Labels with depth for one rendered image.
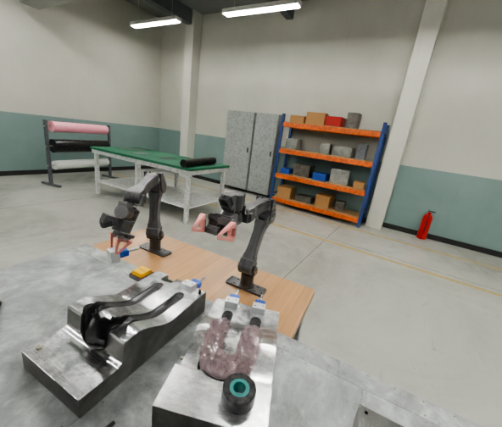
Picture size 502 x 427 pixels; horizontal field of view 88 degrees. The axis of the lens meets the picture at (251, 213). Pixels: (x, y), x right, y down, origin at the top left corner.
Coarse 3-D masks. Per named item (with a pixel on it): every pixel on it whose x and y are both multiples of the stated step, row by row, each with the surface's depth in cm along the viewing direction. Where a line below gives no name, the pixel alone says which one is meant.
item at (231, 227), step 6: (222, 222) 87; (228, 222) 86; (234, 222) 85; (228, 228) 83; (234, 228) 85; (222, 234) 82; (228, 234) 85; (234, 234) 86; (222, 240) 83; (228, 240) 84
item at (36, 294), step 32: (64, 256) 133; (96, 256) 137; (0, 288) 104; (32, 288) 107; (64, 288) 109; (96, 288) 112; (0, 320) 89; (32, 320) 91; (64, 320) 93; (0, 352) 78; (160, 352) 85; (288, 352) 92; (320, 352) 94; (0, 384) 69; (32, 384) 70; (128, 384) 74; (160, 384) 75; (288, 384) 80; (320, 384) 81; (352, 384) 83; (384, 384) 84; (0, 416) 62; (32, 416) 63; (64, 416) 64; (96, 416) 65; (128, 416) 66; (288, 416) 71; (320, 416) 72; (352, 416) 73; (384, 416) 74; (416, 416) 75; (448, 416) 77
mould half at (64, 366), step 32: (128, 288) 101; (160, 288) 103; (160, 320) 86; (192, 320) 101; (32, 352) 72; (64, 352) 74; (96, 352) 75; (128, 352) 73; (64, 384) 65; (96, 384) 66
